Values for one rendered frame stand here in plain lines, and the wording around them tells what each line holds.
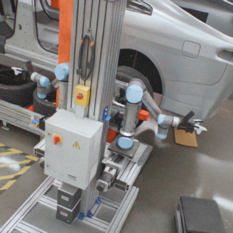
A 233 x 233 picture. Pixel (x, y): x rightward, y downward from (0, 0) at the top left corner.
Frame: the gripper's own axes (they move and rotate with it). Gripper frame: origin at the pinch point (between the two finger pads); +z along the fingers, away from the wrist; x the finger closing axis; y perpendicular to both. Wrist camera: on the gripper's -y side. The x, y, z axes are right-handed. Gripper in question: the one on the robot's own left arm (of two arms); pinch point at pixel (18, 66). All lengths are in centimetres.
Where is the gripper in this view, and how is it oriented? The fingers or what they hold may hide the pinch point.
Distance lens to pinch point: 288.8
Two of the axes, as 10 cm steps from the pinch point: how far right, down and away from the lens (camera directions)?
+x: 5.7, -2.4, 7.9
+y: -2.1, 8.8, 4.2
